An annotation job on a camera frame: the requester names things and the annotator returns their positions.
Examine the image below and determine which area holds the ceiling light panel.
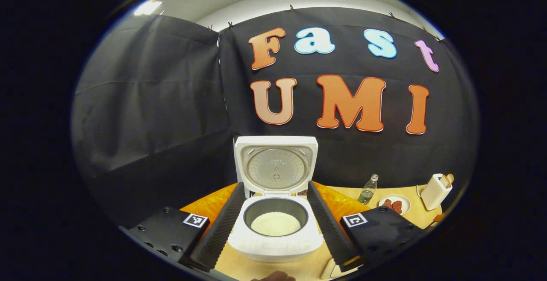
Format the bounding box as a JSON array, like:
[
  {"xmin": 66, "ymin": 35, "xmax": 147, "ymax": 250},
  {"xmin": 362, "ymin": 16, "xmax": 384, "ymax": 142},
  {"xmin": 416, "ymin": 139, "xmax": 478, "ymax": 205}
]
[{"xmin": 134, "ymin": 0, "xmax": 163, "ymax": 16}]

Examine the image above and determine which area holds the white toaster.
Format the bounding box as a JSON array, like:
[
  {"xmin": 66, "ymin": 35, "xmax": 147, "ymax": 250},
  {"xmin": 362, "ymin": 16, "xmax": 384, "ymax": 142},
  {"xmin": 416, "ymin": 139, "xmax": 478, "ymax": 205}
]
[{"xmin": 421, "ymin": 173, "xmax": 453, "ymax": 211}]

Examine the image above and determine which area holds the clear plastic water bottle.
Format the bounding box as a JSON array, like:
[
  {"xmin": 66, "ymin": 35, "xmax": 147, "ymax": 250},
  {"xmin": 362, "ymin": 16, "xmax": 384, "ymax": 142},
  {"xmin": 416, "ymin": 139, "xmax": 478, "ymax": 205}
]
[{"xmin": 358, "ymin": 174, "xmax": 379, "ymax": 205}]

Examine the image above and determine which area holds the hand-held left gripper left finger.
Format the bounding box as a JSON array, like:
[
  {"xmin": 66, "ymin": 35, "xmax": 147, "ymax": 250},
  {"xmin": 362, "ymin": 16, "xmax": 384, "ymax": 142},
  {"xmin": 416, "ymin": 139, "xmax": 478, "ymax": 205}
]
[{"xmin": 119, "ymin": 182, "xmax": 247, "ymax": 273}]

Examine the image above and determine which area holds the black backdrop cloth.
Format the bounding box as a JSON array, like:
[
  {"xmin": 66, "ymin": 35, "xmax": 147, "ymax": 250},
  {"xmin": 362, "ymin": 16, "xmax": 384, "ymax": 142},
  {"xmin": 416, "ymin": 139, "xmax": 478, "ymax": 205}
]
[{"xmin": 71, "ymin": 4, "xmax": 479, "ymax": 230}]

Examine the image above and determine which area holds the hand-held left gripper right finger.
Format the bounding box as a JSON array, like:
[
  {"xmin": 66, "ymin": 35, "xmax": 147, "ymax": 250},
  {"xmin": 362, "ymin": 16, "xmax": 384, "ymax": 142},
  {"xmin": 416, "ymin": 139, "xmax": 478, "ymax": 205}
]
[{"xmin": 308, "ymin": 181, "xmax": 428, "ymax": 273}]

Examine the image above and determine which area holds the round white plate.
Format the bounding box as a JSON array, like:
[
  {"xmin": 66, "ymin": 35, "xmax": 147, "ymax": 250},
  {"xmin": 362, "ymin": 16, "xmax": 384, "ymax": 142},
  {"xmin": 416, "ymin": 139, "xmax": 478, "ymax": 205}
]
[{"xmin": 378, "ymin": 194, "xmax": 411, "ymax": 216}]

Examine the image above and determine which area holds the white rice cooker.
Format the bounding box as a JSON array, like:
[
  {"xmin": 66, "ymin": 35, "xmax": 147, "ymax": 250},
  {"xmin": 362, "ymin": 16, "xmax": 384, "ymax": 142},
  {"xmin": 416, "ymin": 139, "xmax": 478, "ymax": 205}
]
[{"xmin": 227, "ymin": 135, "xmax": 324, "ymax": 263}]

